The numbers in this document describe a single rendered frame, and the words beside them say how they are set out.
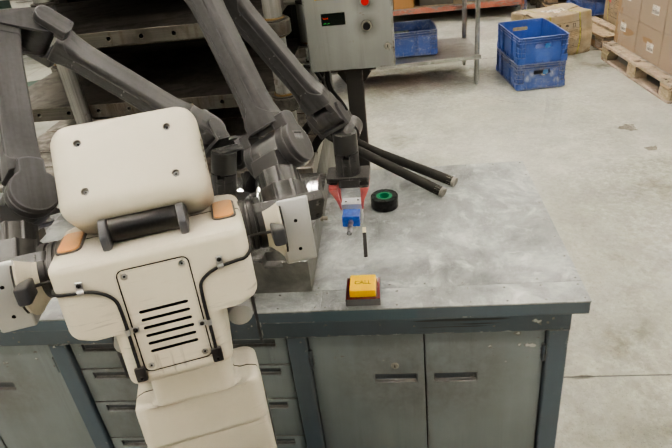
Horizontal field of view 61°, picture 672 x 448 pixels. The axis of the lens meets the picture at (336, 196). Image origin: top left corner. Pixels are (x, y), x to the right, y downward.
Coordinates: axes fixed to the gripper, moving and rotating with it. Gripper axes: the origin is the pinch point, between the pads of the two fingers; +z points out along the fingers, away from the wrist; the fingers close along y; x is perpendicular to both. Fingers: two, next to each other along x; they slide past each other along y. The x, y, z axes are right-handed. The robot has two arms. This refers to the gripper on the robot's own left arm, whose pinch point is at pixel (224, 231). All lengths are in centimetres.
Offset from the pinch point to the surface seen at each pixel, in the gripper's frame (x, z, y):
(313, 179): -31.0, -3.8, -16.8
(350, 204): -11.7, -4.9, -28.3
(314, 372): -4.2, 40.2, -22.4
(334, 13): -79, -46, -16
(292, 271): 0.0, 8.7, -16.2
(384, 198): -37, 2, -37
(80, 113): -73, -6, 72
